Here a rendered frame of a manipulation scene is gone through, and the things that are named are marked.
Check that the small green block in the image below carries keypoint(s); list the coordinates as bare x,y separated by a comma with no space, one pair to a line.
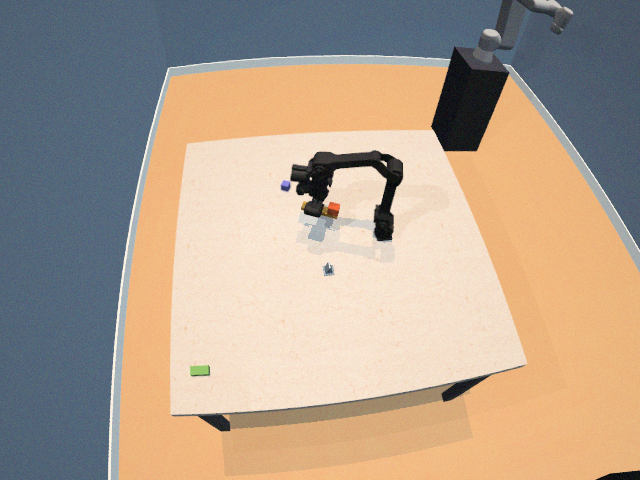
199,370

